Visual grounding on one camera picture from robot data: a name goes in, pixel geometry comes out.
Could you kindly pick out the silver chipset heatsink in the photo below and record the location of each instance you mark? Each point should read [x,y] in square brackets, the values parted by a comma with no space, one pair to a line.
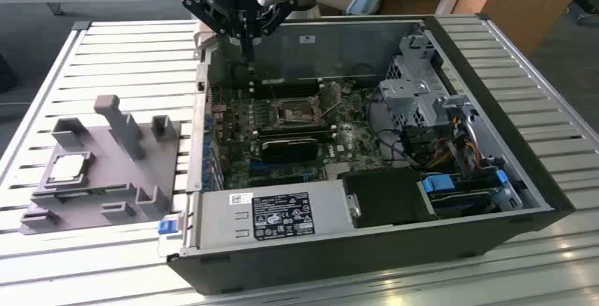
[336,171]

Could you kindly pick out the black PC case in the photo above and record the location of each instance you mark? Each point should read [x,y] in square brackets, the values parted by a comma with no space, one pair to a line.
[327,267]

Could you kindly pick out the grey power supply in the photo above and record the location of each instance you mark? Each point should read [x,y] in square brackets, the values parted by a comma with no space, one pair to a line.
[220,214]

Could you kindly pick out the CPU socket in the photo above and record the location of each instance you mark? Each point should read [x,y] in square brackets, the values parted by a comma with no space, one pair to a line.
[295,113]

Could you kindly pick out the silver metal drive cage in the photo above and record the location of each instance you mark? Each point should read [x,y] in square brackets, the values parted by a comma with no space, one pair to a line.
[401,102]

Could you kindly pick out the blue case latch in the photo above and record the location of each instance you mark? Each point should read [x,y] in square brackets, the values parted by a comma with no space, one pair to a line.
[169,226]

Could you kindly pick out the black office chair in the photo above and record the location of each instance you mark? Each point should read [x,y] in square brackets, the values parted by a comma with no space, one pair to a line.
[588,2]

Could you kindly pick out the blue disk carrier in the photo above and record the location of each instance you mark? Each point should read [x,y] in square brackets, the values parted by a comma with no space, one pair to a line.
[437,182]

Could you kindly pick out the green RAM stick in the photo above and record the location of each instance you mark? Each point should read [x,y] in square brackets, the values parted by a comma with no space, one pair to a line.
[96,191]

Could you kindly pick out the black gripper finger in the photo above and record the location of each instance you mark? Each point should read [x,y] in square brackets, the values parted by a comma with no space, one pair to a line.
[201,7]
[280,14]

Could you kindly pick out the silver CPU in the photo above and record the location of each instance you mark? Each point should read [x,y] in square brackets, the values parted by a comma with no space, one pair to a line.
[69,167]

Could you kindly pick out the blue plastic clip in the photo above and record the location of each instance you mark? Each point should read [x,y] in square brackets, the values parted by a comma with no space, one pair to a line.
[501,176]

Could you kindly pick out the grey parts rack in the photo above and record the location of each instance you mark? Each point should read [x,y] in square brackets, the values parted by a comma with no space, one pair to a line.
[112,179]

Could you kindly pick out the black graphics card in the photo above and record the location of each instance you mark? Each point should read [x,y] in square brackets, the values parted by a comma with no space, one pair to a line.
[287,151]

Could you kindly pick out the green motherboard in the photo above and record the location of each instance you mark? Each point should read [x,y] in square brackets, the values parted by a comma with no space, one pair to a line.
[355,134]

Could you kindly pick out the wooden cabinet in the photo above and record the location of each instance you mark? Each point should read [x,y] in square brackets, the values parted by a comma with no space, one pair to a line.
[528,4]

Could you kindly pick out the black RAM slot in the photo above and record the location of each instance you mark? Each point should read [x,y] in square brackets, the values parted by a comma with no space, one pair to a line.
[295,135]
[283,92]
[295,130]
[280,85]

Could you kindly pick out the round coin battery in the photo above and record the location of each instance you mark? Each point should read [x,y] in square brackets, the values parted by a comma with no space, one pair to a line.
[347,89]

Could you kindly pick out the black expansion slot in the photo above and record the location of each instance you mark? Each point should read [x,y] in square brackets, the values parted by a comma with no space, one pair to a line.
[280,180]

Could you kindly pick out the black plastic drive box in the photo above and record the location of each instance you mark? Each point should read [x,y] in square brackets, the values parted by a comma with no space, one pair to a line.
[383,197]

